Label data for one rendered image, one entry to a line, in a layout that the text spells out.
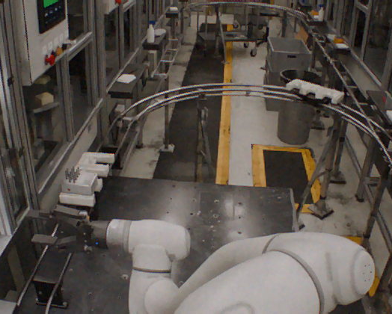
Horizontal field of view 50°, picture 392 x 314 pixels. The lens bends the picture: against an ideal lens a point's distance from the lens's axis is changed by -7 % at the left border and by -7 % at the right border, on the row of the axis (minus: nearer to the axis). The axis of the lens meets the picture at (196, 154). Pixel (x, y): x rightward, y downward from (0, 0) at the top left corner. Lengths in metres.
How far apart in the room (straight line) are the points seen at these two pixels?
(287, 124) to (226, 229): 2.27
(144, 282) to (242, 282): 0.56
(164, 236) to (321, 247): 0.55
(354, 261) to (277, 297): 0.13
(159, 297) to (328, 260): 0.54
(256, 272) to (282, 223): 1.40
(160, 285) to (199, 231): 0.83
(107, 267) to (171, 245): 0.67
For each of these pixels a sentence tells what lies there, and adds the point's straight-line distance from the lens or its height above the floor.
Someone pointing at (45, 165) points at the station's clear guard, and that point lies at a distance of 1.89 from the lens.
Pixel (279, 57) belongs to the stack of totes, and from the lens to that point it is 4.61.
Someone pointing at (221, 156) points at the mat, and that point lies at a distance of 3.81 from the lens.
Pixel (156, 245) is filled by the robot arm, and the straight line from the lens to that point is 1.13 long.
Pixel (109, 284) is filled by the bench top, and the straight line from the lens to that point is 1.69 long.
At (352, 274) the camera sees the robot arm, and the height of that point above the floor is 1.46.
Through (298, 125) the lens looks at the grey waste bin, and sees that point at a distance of 4.07.
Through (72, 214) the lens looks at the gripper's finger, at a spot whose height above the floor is 1.19.
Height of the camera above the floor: 1.89
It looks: 29 degrees down
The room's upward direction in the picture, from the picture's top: 2 degrees clockwise
